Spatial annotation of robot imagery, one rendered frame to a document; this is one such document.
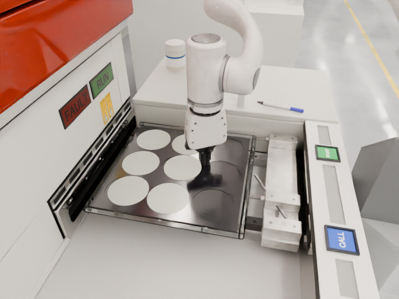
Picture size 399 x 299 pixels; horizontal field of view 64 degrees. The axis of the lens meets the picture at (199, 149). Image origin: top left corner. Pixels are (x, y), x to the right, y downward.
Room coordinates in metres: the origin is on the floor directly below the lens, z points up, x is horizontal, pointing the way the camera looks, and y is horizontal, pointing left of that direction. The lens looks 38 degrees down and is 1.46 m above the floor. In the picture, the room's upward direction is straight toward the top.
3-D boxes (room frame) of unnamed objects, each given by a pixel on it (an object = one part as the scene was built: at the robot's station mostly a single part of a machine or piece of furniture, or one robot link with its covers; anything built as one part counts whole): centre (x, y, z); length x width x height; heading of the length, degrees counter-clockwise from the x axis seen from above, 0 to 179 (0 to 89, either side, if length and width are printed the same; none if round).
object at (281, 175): (0.59, -0.21, 0.87); 0.36 x 0.08 x 0.03; 168
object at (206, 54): (0.65, -0.02, 1.17); 0.09 x 0.08 x 0.13; 68
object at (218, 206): (0.63, 0.05, 0.90); 0.34 x 0.34 x 0.01; 78
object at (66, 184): (0.66, 0.26, 0.96); 0.44 x 0.01 x 0.02; 168
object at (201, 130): (0.65, -0.01, 1.03); 0.10 x 0.07 x 0.11; 109
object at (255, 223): (0.45, -0.12, 0.90); 0.04 x 0.02 x 0.03; 78
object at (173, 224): (0.45, 0.09, 0.90); 0.37 x 0.01 x 0.01; 78
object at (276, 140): (0.75, -0.25, 0.89); 0.08 x 0.03 x 0.03; 78
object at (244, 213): (0.59, -0.13, 0.90); 0.38 x 0.01 x 0.01; 168
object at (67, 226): (0.66, 0.26, 0.89); 0.44 x 0.02 x 0.10; 168
